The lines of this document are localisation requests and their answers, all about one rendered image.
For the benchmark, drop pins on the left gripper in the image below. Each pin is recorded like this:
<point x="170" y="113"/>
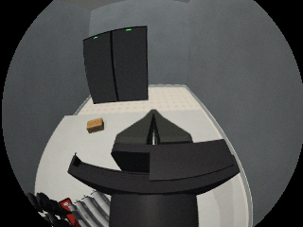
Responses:
<point x="63" y="212"/>

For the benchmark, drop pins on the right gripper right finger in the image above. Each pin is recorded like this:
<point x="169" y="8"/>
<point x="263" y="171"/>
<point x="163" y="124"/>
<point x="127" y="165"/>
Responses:
<point x="167" y="132"/>

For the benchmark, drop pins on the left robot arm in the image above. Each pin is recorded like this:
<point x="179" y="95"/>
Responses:
<point x="48" y="204"/>

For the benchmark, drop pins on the brown cardboard box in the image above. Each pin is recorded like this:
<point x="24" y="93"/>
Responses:
<point x="95" y="125"/>

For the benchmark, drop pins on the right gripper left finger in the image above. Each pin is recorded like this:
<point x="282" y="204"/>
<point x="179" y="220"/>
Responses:
<point x="139" y="132"/>

